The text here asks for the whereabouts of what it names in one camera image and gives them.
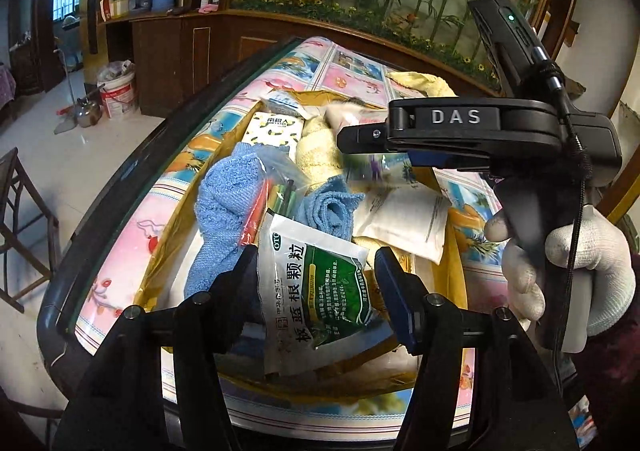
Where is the white plastic bucket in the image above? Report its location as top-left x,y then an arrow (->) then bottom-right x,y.
97,60 -> 139,119

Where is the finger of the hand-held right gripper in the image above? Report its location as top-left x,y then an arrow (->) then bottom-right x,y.
336,124 -> 396,155
406,151 -> 497,172

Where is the lemon print tissue pack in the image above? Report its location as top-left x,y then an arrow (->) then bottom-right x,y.
243,111 -> 307,152

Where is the puffy white red-print packet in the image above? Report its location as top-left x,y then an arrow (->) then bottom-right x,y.
352,185 -> 452,266

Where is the green white medicine packet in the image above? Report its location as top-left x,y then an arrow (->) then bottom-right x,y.
256,208 -> 397,379

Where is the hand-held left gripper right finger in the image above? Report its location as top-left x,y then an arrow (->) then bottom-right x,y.
374,246 -> 581,451

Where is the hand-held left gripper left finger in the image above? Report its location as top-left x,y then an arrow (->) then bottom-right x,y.
52,243 -> 262,451

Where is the small blue towel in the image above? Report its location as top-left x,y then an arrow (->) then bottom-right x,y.
295,176 -> 366,242

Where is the pale yellow towel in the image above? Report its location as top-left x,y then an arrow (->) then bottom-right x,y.
385,71 -> 458,99

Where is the person's right hand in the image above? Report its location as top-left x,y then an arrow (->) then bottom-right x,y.
484,205 -> 637,338

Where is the taped cardboard box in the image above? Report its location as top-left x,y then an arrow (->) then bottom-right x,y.
132,88 -> 473,387

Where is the long handled dustpan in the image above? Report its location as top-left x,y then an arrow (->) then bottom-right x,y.
52,47 -> 83,136

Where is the wooden cabinet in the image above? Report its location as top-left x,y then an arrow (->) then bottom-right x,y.
95,6 -> 506,118

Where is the wooden chair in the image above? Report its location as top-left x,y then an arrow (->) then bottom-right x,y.
0,148 -> 61,314

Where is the cream towel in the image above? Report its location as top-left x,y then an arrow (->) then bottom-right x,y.
295,117 -> 351,186

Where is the large blue towel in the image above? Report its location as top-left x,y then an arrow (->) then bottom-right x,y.
184,142 -> 273,299

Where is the metal kettle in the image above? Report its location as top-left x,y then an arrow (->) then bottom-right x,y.
75,98 -> 103,129

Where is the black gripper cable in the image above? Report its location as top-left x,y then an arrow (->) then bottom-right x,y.
532,46 -> 596,412

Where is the person's right forearm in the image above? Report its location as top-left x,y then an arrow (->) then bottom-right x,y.
570,253 -> 640,451

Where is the clear bag with coloured sticks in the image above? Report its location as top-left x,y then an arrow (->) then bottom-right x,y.
245,146 -> 313,247

